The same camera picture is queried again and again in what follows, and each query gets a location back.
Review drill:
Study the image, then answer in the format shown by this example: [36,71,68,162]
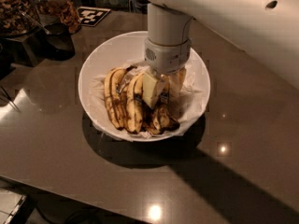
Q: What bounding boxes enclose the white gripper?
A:
[142,38,192,109]

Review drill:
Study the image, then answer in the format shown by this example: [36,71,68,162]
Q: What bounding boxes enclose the spotted yellow banana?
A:
[153,76,180,133]
[126,73,143,133]
[104,65,134,130]

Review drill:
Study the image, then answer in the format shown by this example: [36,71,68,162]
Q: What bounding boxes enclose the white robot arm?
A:
[144,0,299,88]

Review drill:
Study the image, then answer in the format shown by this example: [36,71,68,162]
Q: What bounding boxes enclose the white round bowl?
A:
[78,31,211,143]

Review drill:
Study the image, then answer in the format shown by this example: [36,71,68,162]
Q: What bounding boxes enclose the black and white marker tag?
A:
[78,7,110,27]

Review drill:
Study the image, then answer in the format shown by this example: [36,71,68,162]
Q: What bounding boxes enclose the glass jar of snacks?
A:
[33,0,80,34]

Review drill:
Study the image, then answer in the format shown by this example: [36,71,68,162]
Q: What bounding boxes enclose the dark metal stand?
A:
[0,28,45,67]

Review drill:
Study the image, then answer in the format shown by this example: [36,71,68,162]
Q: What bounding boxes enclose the glass jar of cashews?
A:
[0,0,39,37]

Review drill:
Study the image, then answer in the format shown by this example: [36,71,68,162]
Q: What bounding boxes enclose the box on floor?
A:
[0,187,35,224]

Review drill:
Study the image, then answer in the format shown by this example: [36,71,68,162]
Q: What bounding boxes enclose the black scoop with handle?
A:
[21,11,75,61]

